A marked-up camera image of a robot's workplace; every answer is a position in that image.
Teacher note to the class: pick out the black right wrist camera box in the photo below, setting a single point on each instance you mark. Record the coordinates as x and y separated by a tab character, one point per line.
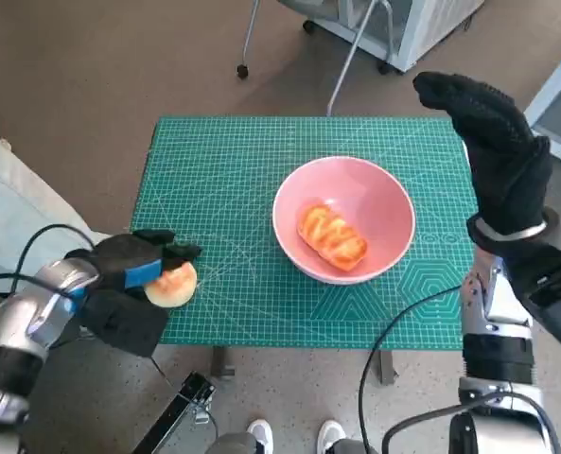
549	293

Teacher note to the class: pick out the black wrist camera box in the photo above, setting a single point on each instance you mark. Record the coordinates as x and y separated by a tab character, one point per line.
549	293
124	326

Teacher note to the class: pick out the green cutting mat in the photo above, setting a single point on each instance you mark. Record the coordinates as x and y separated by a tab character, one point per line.
214	165

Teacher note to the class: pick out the person's leg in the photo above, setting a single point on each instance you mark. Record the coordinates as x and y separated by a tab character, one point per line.
233	445
353	448

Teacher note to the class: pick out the round toy bread bun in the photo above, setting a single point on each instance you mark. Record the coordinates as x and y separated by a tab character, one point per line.
176	291

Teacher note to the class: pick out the grey table leg bracket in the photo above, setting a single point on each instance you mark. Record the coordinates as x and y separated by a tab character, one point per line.
223	362
388	368

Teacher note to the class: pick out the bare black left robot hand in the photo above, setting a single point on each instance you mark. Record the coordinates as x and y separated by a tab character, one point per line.
128	250

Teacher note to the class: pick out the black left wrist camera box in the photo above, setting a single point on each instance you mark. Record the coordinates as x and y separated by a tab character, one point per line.
124	326

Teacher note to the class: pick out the long braided toy bread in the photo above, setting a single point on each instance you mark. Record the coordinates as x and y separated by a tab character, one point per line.
332	236

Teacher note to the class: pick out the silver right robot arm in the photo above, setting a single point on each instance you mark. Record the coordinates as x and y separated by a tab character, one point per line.
497	350

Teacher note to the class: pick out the white mesh cabinet on casters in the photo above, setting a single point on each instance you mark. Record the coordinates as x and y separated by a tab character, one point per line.
426	23

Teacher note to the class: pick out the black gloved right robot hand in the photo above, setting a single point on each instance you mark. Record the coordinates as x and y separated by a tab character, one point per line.
507	161

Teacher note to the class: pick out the black metal stand bar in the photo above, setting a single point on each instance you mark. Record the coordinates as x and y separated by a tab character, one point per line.
176	413

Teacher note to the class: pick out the person's foot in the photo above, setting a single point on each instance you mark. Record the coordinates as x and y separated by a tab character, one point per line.
261	435
331	435

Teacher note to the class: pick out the silver chair leg with caster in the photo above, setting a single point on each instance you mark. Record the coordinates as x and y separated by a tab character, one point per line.
248	38

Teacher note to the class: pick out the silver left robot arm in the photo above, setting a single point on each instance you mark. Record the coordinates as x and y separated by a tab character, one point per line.
5	331

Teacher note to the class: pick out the pink bowl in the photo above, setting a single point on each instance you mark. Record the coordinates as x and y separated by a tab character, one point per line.
355	184

